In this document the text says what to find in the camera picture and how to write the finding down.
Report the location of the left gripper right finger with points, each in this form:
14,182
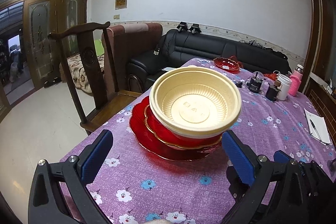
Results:
264,191

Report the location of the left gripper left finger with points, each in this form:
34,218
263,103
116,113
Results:
47,203

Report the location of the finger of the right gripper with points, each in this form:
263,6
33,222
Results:
281,157

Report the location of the red gold-rimmed plate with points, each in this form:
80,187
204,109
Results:
176,141

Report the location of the beige plastic bowl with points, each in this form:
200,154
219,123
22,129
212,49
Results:
195,102

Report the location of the red wedding plate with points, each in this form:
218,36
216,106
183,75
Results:
149,142

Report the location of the person's hand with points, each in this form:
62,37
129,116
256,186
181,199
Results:
158,221

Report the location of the white notebook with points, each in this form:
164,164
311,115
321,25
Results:
320,125

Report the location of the black pen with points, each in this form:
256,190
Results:
315,129

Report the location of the black device with cork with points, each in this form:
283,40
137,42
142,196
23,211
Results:
273,91

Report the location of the wooden side cabinet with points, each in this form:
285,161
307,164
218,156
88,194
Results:
322,101

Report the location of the white plastic jar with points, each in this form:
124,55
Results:
284,86

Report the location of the black power adapter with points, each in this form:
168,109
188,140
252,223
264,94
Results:
255,82

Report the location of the pink sleeved thermos bottle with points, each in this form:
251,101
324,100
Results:
296,78

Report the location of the small black plug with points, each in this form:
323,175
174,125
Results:
239,84

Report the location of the far red plate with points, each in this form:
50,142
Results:
226,64

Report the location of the red plastic bag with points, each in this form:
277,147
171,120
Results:
234,58

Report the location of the dark wooden chair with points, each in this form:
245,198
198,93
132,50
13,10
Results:
106,104

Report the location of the black leather sofa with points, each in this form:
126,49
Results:
176,48

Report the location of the brown fabric armchair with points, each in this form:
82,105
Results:
128,41

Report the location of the wooden glass door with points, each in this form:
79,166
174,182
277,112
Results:
28,59

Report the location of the small wall plaque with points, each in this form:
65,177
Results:
120,4

